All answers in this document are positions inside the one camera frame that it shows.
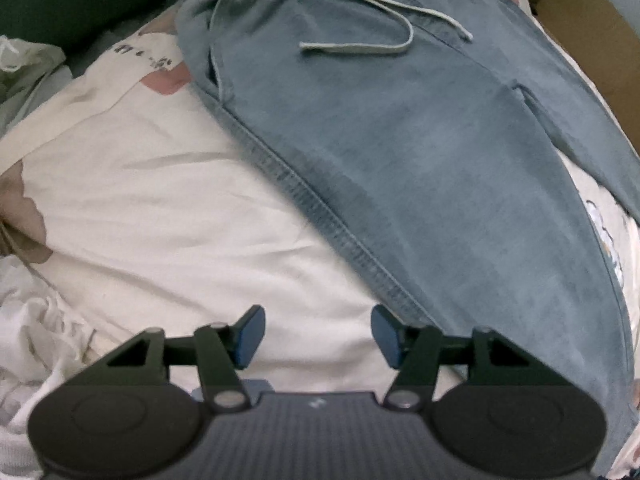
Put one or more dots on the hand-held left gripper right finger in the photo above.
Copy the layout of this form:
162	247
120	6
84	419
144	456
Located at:
387	340

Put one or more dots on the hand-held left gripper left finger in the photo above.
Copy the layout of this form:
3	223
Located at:
250	337

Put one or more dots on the blue denim pants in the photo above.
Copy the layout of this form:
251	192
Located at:
400	160

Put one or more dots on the white printed bedsheet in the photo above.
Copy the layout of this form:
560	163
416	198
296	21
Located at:
150	210

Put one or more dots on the white crumpled cloth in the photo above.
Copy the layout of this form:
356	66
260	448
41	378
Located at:
35	340

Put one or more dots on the pale green cloth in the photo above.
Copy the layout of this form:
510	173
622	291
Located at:
30	75

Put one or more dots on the flat cardboard sheet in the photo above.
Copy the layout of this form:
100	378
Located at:
590	25

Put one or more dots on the dark green cushion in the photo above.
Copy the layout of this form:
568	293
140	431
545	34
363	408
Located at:
75	0

